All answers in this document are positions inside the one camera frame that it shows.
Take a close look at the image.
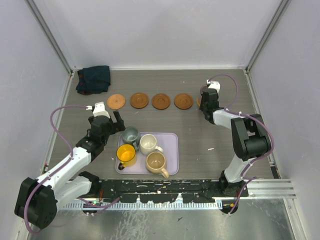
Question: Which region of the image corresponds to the white ceramic mug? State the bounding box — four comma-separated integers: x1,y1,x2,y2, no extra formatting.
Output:
139,134,164,155

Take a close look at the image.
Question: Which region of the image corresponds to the grey-green ceramic mug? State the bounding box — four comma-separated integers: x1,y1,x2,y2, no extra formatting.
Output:
121,126,141,148

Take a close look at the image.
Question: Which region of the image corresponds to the brown wooden coaster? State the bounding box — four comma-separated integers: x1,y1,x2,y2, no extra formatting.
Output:
130,92,149,109
174,93,194,110
151,93,171,110

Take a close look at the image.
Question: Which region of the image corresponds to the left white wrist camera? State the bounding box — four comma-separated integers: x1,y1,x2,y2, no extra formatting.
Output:
86,102,110,118

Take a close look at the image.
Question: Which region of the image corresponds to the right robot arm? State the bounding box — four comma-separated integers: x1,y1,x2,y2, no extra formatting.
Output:
199,88,272,197

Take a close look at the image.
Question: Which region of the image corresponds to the purple transparent mug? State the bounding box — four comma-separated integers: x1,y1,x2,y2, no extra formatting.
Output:
200,84,208,94

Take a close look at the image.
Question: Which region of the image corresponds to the woven rattan coaster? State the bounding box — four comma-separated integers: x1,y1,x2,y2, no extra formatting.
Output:
107,94,126,110
196,95,202,107

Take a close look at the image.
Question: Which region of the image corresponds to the yellow transparent mug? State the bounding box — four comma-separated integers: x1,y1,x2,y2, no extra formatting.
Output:
116,144,137,171

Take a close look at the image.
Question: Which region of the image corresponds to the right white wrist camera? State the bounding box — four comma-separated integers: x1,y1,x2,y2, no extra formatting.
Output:
206,79,221,93

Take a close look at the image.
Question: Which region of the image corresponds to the dark blue folded cloth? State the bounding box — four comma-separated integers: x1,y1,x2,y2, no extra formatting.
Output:
76,65,111,95

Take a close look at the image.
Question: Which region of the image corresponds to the slotted cable duct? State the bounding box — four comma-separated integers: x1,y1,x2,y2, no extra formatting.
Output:
61,200,223,211

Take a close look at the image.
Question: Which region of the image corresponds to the beige ceramic mug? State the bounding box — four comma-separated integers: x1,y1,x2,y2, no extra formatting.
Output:
145,152,170,179

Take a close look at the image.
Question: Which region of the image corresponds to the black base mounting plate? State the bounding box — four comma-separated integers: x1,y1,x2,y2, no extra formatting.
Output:
71,178,250,204

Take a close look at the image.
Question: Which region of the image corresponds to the aluminium front rail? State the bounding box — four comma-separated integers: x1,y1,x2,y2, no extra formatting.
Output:
24,178,297,200

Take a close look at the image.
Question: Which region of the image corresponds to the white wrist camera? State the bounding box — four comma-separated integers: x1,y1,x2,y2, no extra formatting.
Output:
206,79,221,93
86,102,110,118

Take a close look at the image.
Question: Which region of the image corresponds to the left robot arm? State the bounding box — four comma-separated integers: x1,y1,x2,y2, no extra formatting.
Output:
14,110,125,230

